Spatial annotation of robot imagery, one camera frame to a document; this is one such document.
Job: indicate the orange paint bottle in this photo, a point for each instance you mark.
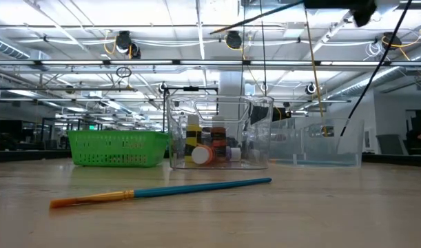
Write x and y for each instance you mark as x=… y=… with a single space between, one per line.
x=201 y=155

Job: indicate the dark brown paint bottle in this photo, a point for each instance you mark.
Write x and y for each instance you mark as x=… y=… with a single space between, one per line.
x=218 y=134

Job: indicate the frosted plastic bin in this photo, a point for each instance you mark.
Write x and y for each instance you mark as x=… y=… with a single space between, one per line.
x=317 y=148

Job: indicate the green plastic basket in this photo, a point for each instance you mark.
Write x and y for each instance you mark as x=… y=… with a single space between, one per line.
x=117 y=148

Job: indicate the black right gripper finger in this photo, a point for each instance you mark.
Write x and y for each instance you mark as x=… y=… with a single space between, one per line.
x=329 y=4

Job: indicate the clear plastic bin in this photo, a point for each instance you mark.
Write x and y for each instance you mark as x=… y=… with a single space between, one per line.
x=258 y=137

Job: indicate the blue paintbrush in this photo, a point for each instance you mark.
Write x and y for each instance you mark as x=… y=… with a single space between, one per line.
x=182 y=189

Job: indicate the yellow paint bottle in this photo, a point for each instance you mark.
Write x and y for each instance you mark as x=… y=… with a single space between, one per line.
x=193 y=137

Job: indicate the purple paint bottle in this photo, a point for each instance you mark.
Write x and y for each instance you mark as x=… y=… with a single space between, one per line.
x=235 y=154

